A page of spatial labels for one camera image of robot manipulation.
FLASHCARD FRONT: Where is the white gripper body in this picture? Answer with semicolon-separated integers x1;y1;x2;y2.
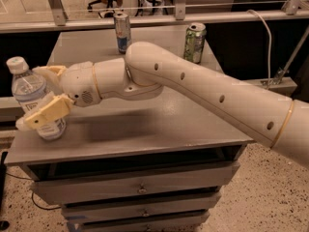
60;61;97;107

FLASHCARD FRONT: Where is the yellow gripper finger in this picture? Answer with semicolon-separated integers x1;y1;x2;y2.
15;93;74;131
33;66;67;93

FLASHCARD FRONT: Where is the clear blue-label plastic bottle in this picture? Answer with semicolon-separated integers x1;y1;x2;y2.
6;56;66;140

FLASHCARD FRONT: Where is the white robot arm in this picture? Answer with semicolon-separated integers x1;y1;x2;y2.
16;42;309;168

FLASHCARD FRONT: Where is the silver blue redbull can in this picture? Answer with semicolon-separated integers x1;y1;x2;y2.
114;12;131;54

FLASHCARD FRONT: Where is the green soda can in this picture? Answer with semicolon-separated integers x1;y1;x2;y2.
183;22;207;64

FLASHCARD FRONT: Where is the top grey drawer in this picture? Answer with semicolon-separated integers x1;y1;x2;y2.
31;161;239;205

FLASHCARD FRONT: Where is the grey drawer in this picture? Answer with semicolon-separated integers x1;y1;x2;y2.
68;210;210;232
62;188;221;223
31;161;239;205

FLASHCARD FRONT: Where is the middle grey drawer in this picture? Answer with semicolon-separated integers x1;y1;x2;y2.
62;188;221;223

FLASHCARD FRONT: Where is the bottom grey drawer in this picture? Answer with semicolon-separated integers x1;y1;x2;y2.
68;210;210;232

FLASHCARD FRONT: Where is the black floor cable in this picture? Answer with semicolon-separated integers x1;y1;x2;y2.
5;172;62;211

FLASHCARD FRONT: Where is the white cable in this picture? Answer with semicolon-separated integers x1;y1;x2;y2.
246;9;273;89

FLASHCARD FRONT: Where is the metal railing frame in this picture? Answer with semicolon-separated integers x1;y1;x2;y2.
0;0;309;33

